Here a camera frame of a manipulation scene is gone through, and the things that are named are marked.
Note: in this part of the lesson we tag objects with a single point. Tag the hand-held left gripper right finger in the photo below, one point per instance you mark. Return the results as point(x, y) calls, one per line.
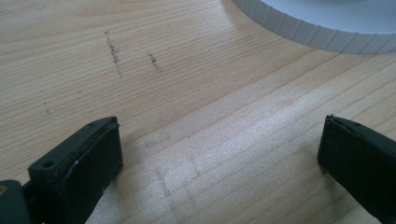
point(358, 161)

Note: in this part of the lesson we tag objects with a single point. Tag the white ribbed round plate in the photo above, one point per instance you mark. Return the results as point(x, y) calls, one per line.
point(327, 18)

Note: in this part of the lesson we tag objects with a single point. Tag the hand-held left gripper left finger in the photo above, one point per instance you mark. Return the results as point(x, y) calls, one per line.
point(77, 174)

